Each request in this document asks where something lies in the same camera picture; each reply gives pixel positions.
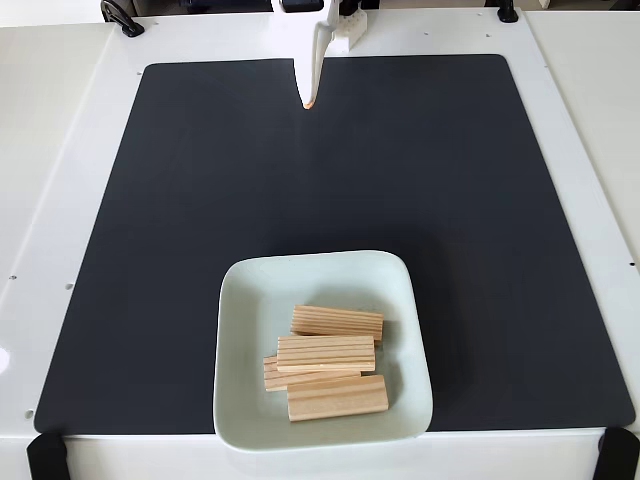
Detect four-groove wooden block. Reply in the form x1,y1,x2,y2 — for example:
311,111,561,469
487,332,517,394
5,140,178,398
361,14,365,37
263,355,362,394

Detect striped grain wooden block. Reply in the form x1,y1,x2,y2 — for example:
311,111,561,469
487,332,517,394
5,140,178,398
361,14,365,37
276,334,376,374

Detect plain wooden block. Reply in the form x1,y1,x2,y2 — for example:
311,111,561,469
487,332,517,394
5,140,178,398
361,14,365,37
289,304,385,344

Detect large black table clamp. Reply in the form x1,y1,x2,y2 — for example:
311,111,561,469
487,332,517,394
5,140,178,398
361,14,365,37
99,0,146,39

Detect single-groove wooden block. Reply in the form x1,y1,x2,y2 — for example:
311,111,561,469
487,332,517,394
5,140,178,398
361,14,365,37
286,374,390,424

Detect black rubber mat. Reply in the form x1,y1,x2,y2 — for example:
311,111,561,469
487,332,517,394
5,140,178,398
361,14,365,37
33,53,637,435

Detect pale green square plate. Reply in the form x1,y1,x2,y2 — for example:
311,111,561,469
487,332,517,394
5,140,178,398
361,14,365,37
212,249,434,454

